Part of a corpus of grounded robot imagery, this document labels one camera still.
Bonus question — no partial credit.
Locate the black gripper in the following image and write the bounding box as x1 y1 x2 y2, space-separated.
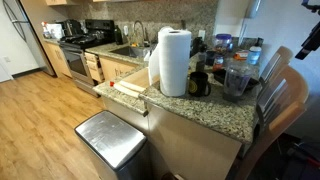
294 21 320 61

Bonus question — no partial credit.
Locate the red-labelled spice bottle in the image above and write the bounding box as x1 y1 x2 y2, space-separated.
212 54 225 72

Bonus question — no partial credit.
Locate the blue-labelled white bottle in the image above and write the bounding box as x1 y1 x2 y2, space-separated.
247 37 264 66

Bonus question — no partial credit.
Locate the clear plastic cup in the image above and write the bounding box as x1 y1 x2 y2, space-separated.
222 59 253 103

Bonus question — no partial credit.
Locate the dark pepper shaker bottle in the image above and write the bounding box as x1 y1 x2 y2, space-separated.
195 44 208 73

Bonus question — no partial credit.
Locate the dark dish soap bottle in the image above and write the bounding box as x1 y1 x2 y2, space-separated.
114 25 124 46

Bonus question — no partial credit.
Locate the clear spray bottle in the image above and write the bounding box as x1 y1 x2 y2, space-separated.
40 21 51 39

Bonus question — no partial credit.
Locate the wooden slat-back chair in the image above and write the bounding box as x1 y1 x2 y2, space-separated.
258 45 294 88
229 64 310 180

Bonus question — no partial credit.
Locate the orange snack packet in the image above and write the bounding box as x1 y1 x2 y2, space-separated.
232 49 250 62

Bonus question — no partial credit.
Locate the purple-lidded clear jar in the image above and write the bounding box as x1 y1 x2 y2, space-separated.
213 33 234 56

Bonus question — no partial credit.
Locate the black plastic tray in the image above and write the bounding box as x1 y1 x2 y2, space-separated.
213 68 261 92

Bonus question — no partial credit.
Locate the black red floor equipment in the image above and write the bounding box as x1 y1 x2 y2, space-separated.
283 139 320 180

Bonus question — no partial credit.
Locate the black mug yellow logo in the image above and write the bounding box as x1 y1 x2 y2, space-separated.
188 71 212 98

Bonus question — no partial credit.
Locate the white paper towel roll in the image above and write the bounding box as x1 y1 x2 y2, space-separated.
147 26 193 98

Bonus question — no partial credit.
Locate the beige counter base cabinet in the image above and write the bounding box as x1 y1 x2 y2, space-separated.
101 96 243 180

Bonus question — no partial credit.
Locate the curved metal faucet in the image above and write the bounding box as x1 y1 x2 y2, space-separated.
132 19 148 48

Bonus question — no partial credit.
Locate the steel kitchen sink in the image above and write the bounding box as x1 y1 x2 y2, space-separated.
109 44 151 59

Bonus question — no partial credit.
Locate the wooden kitchen drawer stack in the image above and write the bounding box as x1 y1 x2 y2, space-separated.
84 51 105 84

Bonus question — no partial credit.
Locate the stainless steel trash can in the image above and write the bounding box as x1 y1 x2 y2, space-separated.
73 109 153 180

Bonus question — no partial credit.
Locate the stainless steel stove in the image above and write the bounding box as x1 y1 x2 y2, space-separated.
59 18 116 98

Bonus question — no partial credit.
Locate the black coffee maker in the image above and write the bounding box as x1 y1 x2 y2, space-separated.
61 19 84 37

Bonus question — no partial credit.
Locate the stainless steel refrigerator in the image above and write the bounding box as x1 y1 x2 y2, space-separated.
1 0 56 77

